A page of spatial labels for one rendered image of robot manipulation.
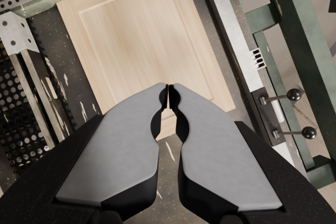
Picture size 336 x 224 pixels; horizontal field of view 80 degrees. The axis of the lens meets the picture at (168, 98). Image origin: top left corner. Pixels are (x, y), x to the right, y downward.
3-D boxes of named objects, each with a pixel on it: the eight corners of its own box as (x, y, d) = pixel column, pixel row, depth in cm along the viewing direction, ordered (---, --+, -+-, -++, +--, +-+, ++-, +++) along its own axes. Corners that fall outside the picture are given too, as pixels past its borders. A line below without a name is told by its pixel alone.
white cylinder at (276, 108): (281, 119, 73) (273, 98, 73) (286, 120, 70) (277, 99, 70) (273, 122, 73) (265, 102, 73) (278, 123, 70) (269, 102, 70)
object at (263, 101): (260, 94, 70) (301, 85, 58) (264, 104, 70) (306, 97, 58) (254, 97, 68) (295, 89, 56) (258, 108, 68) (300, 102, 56)
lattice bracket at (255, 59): (255, 49, 72) (259, 47, 69) (262, 67, 72) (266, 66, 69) (244, 53, 72) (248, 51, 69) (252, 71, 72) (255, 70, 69)
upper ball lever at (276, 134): (273, 126, 70) (316, 123, 58) (277, 136, 70) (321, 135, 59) (267, 130, 68) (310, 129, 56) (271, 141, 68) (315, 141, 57)
